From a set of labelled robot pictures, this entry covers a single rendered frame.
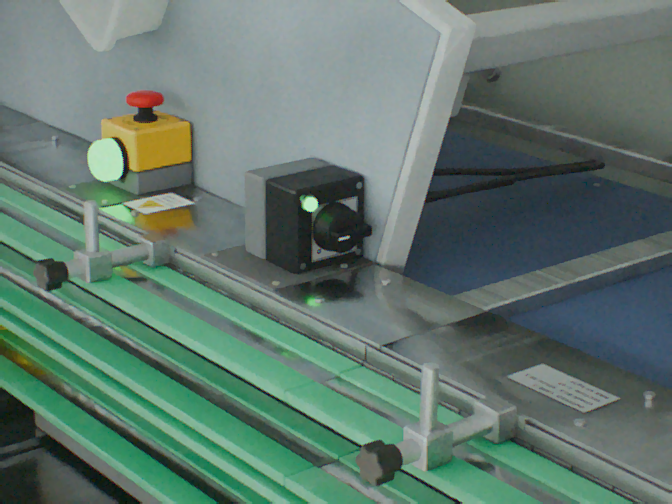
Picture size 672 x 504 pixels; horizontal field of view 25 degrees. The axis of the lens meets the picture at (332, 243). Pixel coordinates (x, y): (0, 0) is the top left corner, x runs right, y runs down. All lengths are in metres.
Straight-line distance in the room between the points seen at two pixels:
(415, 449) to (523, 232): 0.54
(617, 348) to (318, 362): 0.25
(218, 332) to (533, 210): 0.46
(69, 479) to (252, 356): 0.51
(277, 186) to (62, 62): 0.55
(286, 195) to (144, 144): 0.27
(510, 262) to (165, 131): 0.39
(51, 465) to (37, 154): 0.35
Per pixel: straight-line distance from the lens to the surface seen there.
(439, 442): 1.06
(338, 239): 1.33
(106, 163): 1.57
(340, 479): 1.21
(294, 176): 1.37
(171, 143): 1.59
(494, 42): 1.39
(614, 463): 1.06
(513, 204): 1.64
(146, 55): 1.67
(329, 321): 1.26
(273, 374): 1.20
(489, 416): 1.10
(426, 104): 1.31
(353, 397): 1.17
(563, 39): 1.46
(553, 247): 1.51
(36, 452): 1.76
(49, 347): 1.51
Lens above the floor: 1.60
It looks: 36 degrees down
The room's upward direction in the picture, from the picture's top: 104 degrees counter-clockwise
